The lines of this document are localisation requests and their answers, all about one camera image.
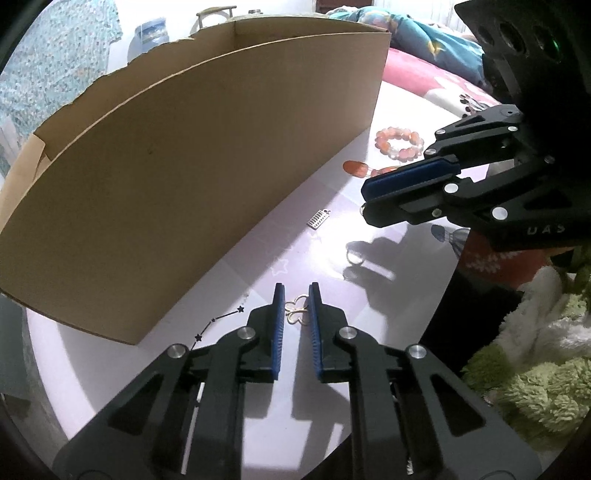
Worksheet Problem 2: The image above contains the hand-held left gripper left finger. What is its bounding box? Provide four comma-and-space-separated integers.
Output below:
53, 282, 283, 480

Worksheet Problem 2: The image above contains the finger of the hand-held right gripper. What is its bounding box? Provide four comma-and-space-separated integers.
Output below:
360, 154, 561, 237
361, 105, 526, 201

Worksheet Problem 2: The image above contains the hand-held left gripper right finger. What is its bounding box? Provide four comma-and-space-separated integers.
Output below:
308, 281, 541, 480

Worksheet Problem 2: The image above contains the gold butterfly ornament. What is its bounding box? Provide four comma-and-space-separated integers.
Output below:
284, 295, 311, 325

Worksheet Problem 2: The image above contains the orange bead bracelet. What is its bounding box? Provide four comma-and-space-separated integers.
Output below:
375, 126, 426, 162

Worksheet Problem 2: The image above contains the brown cardboard box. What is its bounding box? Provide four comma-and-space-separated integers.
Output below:
0, 16, 391, 346

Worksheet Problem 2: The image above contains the pink floral blanket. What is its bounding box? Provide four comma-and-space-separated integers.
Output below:
382, 46, 509, 121

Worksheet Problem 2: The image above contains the blue patterned blanket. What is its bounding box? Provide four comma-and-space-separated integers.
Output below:
328, 4, 491, 89

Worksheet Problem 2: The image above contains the wooden chair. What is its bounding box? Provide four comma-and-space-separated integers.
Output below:
196, 4, 238, 22

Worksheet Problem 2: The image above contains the blue water jug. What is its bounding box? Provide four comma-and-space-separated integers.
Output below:
134, 17, 168, 59

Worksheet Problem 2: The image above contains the teal floral hanging cloth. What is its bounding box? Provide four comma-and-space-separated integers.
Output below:
0, 0, 123, 172

